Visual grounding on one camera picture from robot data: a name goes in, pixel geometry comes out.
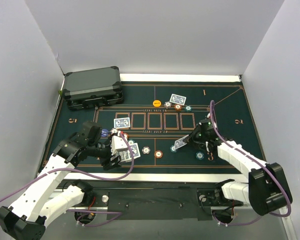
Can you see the aluminium mounting rail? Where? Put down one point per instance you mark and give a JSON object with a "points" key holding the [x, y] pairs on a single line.
{"points": [[147, 201]]}

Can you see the green blue chip stack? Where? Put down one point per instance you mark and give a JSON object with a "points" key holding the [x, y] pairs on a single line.
{"points": [[172, 149]]}

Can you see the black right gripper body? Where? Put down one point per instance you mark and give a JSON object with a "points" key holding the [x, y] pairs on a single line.
{"points": [[192, 140]]}

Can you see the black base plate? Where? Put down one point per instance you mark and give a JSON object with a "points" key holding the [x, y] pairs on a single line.
{"points": [[138, 200]]}

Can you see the blue playing card deck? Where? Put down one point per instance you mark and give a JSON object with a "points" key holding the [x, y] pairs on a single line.
{"points": [[126, 155]]}

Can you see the orange dealer button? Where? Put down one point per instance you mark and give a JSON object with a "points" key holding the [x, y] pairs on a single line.
{"points": [[156, 103]]}

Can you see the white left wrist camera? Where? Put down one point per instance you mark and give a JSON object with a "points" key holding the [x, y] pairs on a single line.
{"points": [[117, 144]]}

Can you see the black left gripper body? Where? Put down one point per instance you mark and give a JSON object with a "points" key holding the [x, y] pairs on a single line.
{"points": [[110, 155]]}

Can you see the black aluminium poker case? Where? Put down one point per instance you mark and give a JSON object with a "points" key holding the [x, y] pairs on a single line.
{"points": [[92, 88]]}

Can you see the blue blind button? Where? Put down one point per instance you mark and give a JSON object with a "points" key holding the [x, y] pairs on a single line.
{"points": [[104, 133]]}

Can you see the orange red chip stack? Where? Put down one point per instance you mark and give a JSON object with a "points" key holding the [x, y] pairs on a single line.
{"points": [[158, 154]]}

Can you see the blue back playing card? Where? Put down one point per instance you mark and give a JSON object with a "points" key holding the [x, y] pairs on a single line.
{"points": [[179, 143], [122, 123], [177, 99]]}

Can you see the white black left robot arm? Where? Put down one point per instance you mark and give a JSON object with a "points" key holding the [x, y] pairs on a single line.
{"points": [[55, 172]]}

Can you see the orange red poker chip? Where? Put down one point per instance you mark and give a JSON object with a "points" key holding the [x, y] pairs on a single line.
{"points": [[178, 107], [126, 136]]}

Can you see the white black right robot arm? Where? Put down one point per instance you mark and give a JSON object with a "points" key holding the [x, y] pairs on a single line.
{"points": [[266, 189]]}

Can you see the dark green poker mat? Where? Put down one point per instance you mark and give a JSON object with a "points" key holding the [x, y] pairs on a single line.
{"points": [[158, 128]]}

